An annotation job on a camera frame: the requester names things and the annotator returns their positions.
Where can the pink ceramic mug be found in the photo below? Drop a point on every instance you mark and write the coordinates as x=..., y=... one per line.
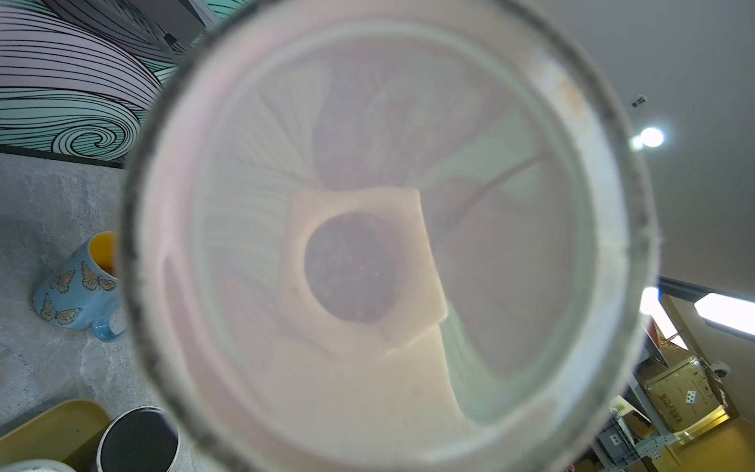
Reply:
x=388, y=236

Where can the cardboard box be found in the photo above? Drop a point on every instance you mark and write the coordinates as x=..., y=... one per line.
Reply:
x=682, y=394

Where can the white ribbed-base mug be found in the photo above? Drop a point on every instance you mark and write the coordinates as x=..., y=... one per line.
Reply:
x=37, y=465

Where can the yellow plastic tray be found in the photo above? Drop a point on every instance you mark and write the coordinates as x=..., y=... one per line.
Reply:
x=68, y=432

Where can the black ceramic mug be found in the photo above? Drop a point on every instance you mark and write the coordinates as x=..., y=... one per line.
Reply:
x=142, y=439

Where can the blue butterfly mug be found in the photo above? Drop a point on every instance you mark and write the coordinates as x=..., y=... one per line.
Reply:
x=83, y=294

